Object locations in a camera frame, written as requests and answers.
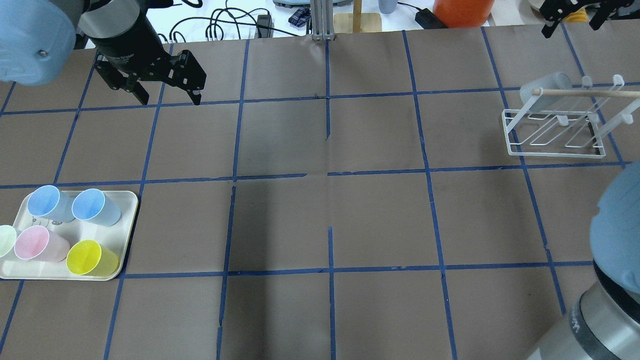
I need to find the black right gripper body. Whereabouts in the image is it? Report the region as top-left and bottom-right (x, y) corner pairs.
(540, 0), (639, 21)

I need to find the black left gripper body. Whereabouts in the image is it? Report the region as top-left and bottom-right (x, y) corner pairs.
(93, 15), (207, 95)

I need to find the grey plastic cup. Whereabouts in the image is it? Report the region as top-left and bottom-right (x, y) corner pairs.
(519, 72), (573, 114)

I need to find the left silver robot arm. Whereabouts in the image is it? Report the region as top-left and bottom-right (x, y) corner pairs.
(0, 0), (207, 106)

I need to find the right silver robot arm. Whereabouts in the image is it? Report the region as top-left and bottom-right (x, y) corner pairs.
(509, 0), (639, 360)

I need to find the blue cup back right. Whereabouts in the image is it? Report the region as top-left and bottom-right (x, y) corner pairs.
(71, 188), (122, 227)

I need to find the blue cup back left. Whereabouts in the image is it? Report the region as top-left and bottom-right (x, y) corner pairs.
(27, 185), (76, 223)

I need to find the blue cup on desk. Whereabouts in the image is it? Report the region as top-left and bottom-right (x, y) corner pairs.
(378, 0), (399, 15)

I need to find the yellow plastic cup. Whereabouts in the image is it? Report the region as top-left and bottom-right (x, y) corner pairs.
(65, 239), (121, 277)

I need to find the pink plastic cup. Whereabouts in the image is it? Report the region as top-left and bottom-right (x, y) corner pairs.
(13, 225), (71, 264)

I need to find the pale green plastic cup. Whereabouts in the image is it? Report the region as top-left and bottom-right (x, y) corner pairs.
(0, 224), (19, 259)

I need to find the orange cylindrical container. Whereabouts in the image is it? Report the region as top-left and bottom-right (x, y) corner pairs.
(432, 0), (495, 28)

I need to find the black power adapter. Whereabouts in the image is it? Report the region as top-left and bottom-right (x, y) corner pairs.
(414, 7), (449, 30)

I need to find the beige serving tray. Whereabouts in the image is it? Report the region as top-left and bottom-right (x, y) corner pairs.
(0, 190), (139, 281)

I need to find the wooden mug tree stand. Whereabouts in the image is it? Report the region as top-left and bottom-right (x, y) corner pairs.
(333, 0), (382, 34)

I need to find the white wire cup rack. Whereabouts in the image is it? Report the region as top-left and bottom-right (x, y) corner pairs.
(500, 71), (639, 159)

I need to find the aluminium frame post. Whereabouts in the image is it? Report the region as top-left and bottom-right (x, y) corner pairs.
(310, 0), (335, 41)

